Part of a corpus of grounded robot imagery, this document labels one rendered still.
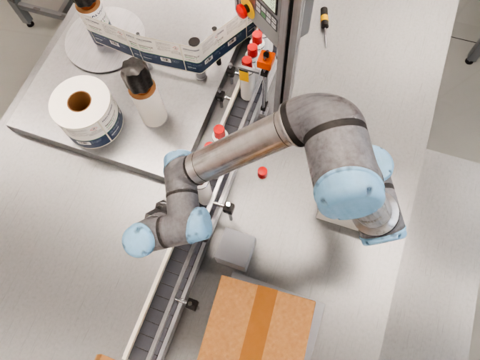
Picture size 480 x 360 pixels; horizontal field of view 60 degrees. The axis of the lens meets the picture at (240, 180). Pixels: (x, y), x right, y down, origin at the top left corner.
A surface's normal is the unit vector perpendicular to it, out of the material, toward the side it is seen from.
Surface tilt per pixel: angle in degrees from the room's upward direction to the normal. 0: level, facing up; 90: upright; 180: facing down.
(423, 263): 0
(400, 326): 0
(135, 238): 30
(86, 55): 0
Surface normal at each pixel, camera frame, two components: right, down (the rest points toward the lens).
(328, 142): -0.51, -0.25
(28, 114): -0.04, -0.36
